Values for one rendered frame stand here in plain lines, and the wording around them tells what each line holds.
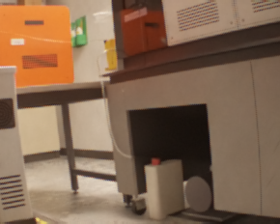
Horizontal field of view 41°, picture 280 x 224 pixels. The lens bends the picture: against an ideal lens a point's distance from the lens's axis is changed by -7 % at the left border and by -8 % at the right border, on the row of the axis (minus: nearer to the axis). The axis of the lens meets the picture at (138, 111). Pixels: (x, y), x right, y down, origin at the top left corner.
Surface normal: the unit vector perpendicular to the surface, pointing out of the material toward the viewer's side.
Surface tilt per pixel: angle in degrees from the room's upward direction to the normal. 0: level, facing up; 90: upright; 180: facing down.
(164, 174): 90
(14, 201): 90
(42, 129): 90
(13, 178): 90
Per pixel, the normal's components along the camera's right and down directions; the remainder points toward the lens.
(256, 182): -0.79, 0.10
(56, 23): 0.61, -0.05
